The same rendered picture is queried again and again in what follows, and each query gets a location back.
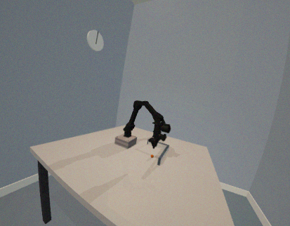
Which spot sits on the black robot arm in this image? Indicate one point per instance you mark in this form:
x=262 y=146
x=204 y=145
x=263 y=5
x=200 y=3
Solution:
x=159 y=123

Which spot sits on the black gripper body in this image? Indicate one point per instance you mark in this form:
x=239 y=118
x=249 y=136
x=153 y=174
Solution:
x=154 y=137

